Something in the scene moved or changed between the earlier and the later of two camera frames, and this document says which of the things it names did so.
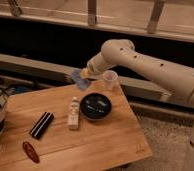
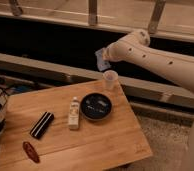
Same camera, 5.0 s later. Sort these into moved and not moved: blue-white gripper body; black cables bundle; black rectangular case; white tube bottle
Moved: blue-white gripper body
Not moved: black cables bundle; white tube bottle; black rectangular case
